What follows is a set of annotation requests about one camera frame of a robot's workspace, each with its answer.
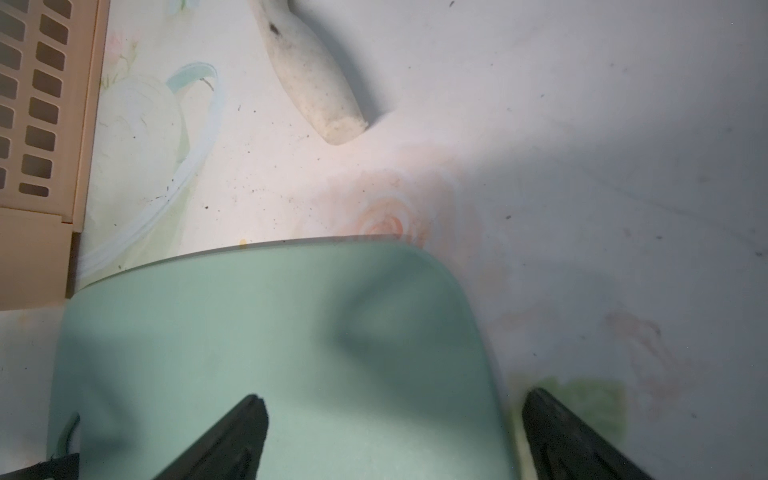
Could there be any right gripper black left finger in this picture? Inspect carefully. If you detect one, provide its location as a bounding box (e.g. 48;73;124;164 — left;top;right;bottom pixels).
156;394;269;480

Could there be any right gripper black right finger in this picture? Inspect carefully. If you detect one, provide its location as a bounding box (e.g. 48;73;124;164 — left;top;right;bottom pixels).
522;388;651;480

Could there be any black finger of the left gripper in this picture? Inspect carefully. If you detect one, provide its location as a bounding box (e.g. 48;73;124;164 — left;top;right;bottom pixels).
0;453;80;480

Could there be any green cutting board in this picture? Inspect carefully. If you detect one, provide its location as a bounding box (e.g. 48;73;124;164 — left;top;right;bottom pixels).
47;240;518;479

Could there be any cream white cleaver knife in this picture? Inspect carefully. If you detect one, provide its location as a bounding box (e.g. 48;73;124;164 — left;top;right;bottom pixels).
252;0;368;146

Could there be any floral table mat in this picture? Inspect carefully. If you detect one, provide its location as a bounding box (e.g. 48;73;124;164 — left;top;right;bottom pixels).
1;1;767;479

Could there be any peach plastic file organizer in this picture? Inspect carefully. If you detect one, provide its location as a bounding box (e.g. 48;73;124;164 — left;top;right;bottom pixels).
1;0;110;311

